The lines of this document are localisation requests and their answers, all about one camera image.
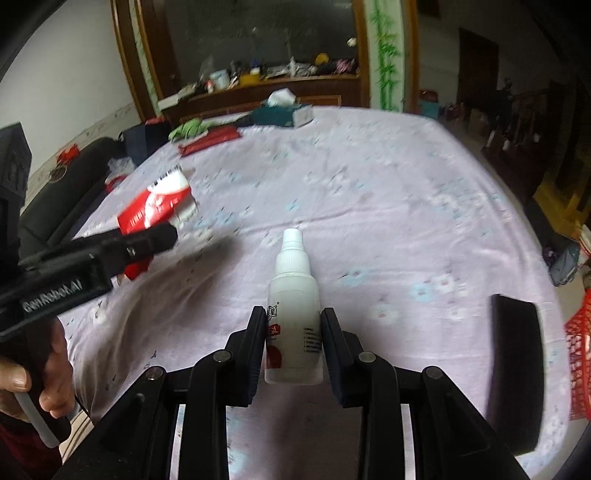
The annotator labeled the dark blue bag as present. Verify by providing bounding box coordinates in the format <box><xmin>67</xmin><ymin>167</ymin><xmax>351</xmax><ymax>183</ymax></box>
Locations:
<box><xmin>121</xmin><ymin>121</ymin><xmax>169</xmax><ymax>162</ymax></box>

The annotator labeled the flat red box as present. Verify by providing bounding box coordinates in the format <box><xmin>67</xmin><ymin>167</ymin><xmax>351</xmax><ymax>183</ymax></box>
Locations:
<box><xmin>179</xmin><ymin>128</ymin><xmax>241</xmax><ymax>158</ymax></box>

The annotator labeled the black rectangular case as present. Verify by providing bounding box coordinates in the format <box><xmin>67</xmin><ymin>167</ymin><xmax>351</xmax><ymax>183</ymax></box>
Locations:
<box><xmin>488</xmin><ymin>293</ymin><xmax>542</xmax><ymax>455</ymax></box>

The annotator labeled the teal tissue box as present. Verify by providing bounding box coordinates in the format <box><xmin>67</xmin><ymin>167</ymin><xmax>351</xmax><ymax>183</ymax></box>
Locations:
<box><xmin>250</xmin><ymin>104</ymin><xmax>315</xmax><ymax>129</ymax></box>

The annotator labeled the dark wooden door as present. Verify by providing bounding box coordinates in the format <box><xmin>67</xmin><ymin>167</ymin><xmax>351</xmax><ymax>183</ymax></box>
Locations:
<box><xmin>457</xmin><ymin>28</ymin><xmax>500</xmax><ymax>121</ymax></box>

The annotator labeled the crumpled clear plastic bag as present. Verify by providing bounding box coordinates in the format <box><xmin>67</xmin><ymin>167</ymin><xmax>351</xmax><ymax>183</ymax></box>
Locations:
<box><xmin>105</xmin><ymin>157</ymin><xmax>136</xmax><ymax>192</ymax></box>

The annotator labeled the lavender floral tablecloth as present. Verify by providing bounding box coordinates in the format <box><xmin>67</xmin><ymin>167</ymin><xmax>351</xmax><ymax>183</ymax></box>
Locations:
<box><xmin>60</xmin><ymin>105</ymin><xmax>566</xmax><ymax>480</ymax></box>

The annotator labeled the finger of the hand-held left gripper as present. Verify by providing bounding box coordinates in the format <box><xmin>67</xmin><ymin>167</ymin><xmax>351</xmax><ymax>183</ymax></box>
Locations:
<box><xmin>83</xmin><ymin>223</ymin><xmax>179</xmax><ymax>278</ymax></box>

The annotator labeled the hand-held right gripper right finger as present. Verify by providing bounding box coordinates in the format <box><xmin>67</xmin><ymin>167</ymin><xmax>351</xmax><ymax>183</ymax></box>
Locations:
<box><xmin>321</xmin><ymin>308</ymin><xmax>532</xmax><ymax>480</ymax></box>

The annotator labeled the green bamboo painted panel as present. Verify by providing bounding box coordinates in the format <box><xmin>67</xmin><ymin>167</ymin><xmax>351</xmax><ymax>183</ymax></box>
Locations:
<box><xmin>367</xmin><ymin>0</ymin><xmax>407</xmax><ymax>112</ymax></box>

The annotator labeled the green cloth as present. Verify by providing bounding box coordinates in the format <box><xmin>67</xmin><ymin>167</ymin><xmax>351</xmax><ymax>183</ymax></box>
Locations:
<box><xmin>168</xmin><ymin>117</ymin><xmax>208</xmax><ymax>140</ymax></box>

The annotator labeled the person's left hand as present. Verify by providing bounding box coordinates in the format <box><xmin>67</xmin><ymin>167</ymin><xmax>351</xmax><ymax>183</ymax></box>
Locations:
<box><xmin>0</xmin><ymin>318</ymin><xmax>77</xmax><ymax>421</ymax></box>

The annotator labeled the pile of assorted household items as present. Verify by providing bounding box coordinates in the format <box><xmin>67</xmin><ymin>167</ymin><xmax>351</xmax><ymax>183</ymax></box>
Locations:
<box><xmin>159</xmin><ymin>52</ymin><xmax>361</xmax><ymax>104</ymax></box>

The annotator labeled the red plastic mesh basket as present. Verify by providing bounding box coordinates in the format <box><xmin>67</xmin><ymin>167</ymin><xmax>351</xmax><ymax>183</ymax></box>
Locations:
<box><xmin>564</xmin><ymin>291</ymin><xmax>591</xmax><ymax>418</ymax></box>

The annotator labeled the wooden cabinet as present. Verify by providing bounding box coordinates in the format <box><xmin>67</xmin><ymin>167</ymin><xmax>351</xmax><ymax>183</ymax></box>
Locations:
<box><xmin>157</xmin><ymin>74</ymin><xmax>370</xmax><ymax>127</ymax></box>

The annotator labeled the white spray bottle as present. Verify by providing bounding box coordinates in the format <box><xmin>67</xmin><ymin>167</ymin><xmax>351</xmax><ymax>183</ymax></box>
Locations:
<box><xmin>264</xmin><ymin>228</ymin><xmax>325</xmax><ymax>386</ymax></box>

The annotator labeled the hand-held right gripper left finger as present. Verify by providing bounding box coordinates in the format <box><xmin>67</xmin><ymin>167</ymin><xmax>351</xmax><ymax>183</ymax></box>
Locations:
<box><xmin>51</xmin><ymin>305</ymin><xmax>269</xmax><ymax>480</ymax></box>

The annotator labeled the red and white packet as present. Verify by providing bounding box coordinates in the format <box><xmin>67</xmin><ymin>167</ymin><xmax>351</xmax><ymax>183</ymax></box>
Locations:
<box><xmin>115</xmin><ymin>167</ymin><xmax>200</xmax><ymax>281</ymax></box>

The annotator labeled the wooden framed dark mirror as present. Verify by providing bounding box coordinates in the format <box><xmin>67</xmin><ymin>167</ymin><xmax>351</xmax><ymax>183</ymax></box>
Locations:
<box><xmin>115</xmin><ymin>0</ymin><xmax>419</xmax><ymax>125</ymax></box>

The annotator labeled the yellow pedestal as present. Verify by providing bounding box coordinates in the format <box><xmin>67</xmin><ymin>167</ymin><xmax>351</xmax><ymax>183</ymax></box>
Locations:
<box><xmin>533</xmin><ymin>178</ymin><xmax>588</xmax><ymax>238</ymax></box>

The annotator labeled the black sofa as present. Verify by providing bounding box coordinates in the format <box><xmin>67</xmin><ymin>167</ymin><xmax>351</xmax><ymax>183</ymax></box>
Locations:
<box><xmin>21</xmin><ymin>136</ymin><xmax>139</xmax><ymax>252</ymax></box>

